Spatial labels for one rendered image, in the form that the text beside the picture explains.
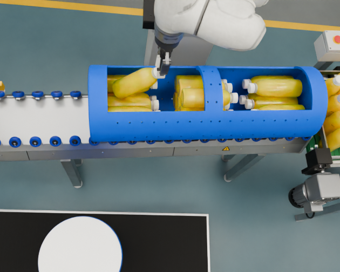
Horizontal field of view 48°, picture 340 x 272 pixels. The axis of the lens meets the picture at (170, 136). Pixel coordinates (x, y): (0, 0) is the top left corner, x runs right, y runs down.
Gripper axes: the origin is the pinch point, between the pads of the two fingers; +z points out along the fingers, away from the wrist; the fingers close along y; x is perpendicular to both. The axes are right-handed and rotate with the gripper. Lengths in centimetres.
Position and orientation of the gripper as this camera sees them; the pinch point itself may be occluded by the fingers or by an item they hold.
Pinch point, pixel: (161, 67)
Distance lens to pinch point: 130.4
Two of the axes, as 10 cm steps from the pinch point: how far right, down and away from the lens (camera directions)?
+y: 0.7, 9.5, -3.2
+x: 9.9, -0.3, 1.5
